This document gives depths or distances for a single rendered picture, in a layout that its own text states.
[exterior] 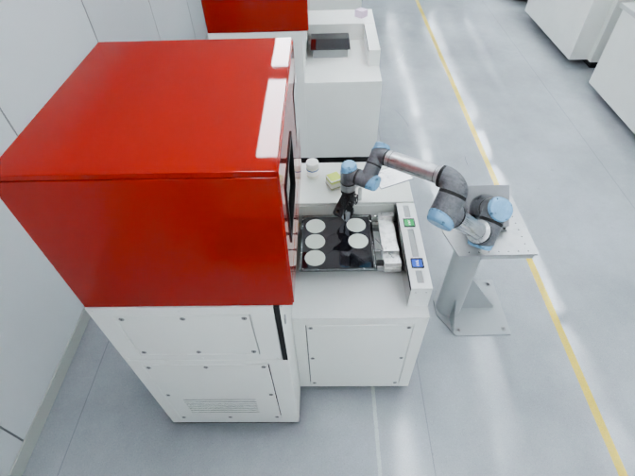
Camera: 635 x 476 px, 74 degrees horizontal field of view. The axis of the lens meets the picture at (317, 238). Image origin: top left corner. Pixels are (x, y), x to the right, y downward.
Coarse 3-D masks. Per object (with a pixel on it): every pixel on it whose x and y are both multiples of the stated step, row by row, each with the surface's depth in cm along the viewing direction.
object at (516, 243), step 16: (512, 224) 227; (448, 240) 221; (464, 240) 220; (496, 240) 220; (512, 240) 219; (528, 240) 219; (464, 256) 213; (480, 256) 214; (496, 256) 214; (512, 256) 215; (528, 256) 215
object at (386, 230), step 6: (378, 222) 223; (384, 222) 222; (390, 222) 222; (384, 228) 219; (390, 228) 219; (384, 234) 216; (390, 234) 216; (384, 240) 214; (390, 240) 213; (396, 240) 213; (384, 258) 206; (390, 258) 205; (384, 264) 203; (384, 270) 203; (390, 270) 202; (396, 270) 202
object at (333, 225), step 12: (336, 228) 218; (336, 240) 212; (348, 240) 212; (324, 252) 206; (336, 252) 206; (348, 252) 206; (360, 252) 206; (324, 264) 201; (336, 264) 201; (348, 264) 201; (360, 264) 201; (372, 264) 200
